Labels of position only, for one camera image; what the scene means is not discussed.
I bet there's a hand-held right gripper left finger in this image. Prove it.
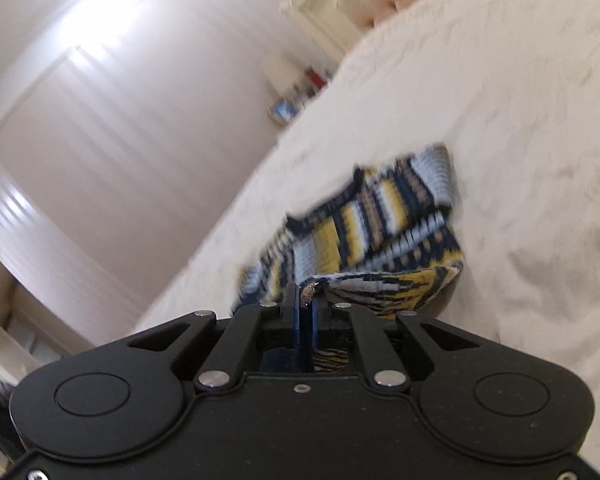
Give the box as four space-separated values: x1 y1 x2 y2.
127 282 302 392

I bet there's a white bed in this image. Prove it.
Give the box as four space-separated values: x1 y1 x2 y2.
132 0 600 406

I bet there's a gold picture frame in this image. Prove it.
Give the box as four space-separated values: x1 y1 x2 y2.
267 100 299 127

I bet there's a patterned knit sweater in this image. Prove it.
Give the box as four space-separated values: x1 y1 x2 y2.
230 142 467 376

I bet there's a white nightstand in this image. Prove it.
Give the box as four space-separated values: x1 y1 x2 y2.
261 54 342 128

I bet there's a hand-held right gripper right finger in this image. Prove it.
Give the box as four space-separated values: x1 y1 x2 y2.
309 295 482 392

